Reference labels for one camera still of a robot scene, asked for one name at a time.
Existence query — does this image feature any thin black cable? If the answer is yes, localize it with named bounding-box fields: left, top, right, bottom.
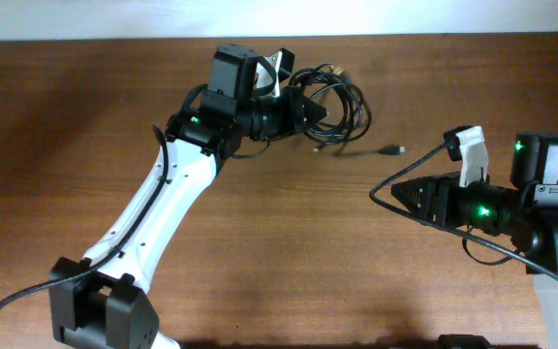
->
left=311, top=81, right=407, bottom=158

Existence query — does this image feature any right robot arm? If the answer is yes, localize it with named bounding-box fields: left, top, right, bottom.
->
left=391, top=126, right=558, bottom=348

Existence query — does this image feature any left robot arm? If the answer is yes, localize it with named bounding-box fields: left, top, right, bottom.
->
left=48, top=44, right=326, bottom=349

